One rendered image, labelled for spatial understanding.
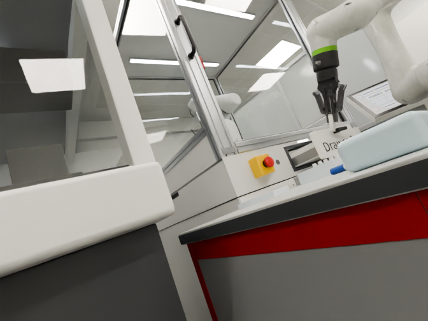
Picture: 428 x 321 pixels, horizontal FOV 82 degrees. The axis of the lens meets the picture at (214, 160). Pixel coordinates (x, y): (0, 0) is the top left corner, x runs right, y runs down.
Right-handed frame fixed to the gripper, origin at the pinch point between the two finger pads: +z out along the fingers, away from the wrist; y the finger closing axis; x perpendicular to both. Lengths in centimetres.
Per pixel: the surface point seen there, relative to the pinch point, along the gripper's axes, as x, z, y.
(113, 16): -13, -130, -189
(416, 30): 329, -96, -53
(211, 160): -44, 6, -24
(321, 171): -29.3, 13.0, 10.8
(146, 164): -80, 1, 8
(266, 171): -31.0, 12.8, -9.1
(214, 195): -44, 20, -25
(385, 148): -63, 3, 40
